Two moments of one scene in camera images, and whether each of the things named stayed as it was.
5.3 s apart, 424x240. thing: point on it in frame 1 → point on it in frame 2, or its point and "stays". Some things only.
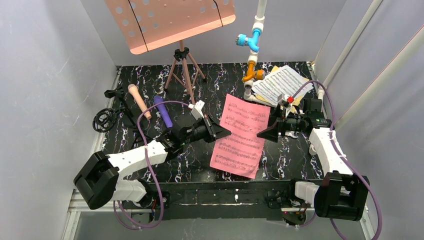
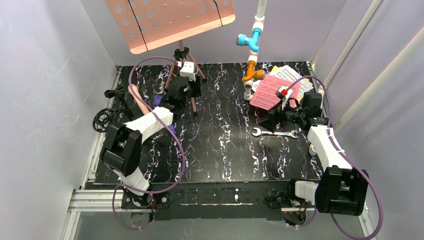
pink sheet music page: x=240 y=153 → x=271 y=89
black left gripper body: x=209 y=127 → x=194 y=88
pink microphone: x=133 y=88 stays
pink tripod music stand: x=148 y=25 stays
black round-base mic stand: x=116 y=93 stays
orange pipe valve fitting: x=251 y=73 stays
